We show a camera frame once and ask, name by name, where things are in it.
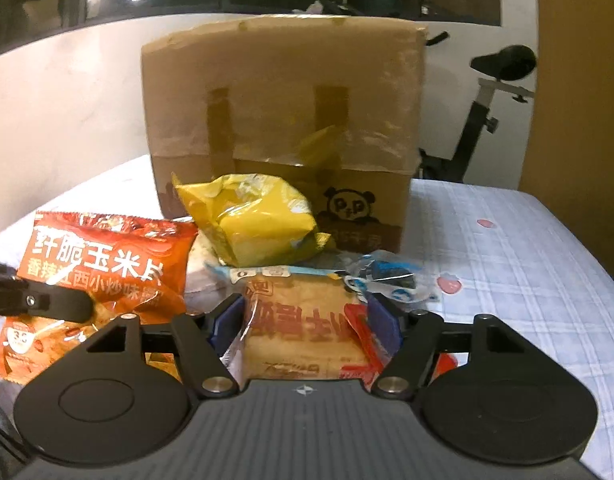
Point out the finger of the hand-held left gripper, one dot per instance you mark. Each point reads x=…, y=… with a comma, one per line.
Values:
x=57, y=304

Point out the black exercise bike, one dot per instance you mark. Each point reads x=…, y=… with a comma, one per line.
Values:
x=469, y=135

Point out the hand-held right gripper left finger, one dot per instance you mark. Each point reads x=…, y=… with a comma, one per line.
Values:
x=228, y=321

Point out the clear packet blue black contents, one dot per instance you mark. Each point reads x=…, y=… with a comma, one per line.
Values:
x=387, y=272

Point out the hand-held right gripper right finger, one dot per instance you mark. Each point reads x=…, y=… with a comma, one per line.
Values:
x=384, y=325

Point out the wooden panel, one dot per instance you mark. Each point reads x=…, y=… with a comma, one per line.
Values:
x=577, y=110

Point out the plaid bed sheet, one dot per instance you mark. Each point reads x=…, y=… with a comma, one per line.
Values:
x=512, y=260

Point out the white snack packet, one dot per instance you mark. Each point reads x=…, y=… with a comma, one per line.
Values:
x=202, y=270

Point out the yellow snack packet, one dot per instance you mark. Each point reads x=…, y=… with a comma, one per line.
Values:
x=252, y=220

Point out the crumpled white tissue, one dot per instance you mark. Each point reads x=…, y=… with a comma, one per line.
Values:
x=312, y=8

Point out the brown cardboard box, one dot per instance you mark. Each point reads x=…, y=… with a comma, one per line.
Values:
x=282, y=80

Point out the orange corn chip packet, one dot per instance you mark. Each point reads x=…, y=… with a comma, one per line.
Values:
x=107, y=255

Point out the tan bread packet red corner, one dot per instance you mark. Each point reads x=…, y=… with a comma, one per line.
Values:
x=297, y=325

